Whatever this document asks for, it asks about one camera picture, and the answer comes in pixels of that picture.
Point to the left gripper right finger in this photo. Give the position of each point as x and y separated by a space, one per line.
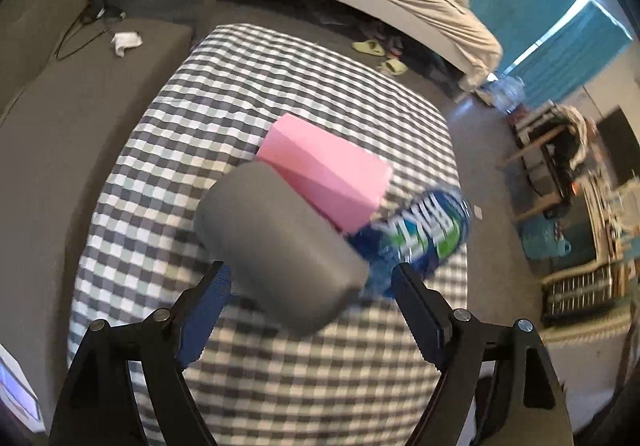
525 404

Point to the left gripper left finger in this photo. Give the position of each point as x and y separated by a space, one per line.
97 404

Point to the grey plastic cup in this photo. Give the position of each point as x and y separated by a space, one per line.
280 251

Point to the pink faceted cup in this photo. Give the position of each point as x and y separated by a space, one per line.
342 181

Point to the teal laundry basket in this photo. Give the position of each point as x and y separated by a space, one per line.
543 238

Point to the grey checkered tablecloth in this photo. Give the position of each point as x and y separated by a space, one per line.
360 381

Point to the blue labelled water bottle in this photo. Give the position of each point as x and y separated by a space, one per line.
425 234

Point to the wooden chair with clothes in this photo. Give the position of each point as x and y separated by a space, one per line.
564 138

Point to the large clear water jug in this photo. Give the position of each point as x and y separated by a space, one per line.
508 93

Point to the green slipper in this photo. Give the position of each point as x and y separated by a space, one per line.
369 47
393 67

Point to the grey sofa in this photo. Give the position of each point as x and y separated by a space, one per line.
68 105

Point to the crumpled white tissue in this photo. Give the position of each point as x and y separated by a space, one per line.
123 41

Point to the teal curtain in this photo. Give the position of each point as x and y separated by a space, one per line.
553 46

